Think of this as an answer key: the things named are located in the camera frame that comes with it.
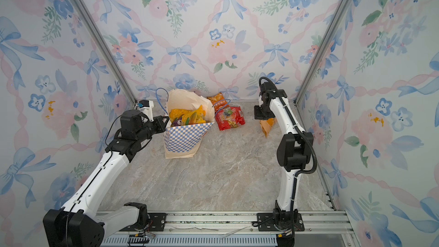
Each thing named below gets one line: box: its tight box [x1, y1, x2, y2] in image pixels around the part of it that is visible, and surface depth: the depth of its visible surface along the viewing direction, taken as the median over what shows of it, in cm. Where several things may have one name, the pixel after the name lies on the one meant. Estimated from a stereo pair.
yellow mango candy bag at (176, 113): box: [169, 108, 191, 126], surface depth 102 cm
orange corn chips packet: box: [206, 92, 230, 112], surface depth 118 cm
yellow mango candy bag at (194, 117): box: [181, 104, 207, 126], surface depth 91 cm
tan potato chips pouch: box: [259, 117, 278, 138], surface depth 95 cm
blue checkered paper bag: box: [163, 88, 215, 159], surface depth 85 cm
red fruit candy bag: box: [214, 106, 246, 131], surface depth 108 cm
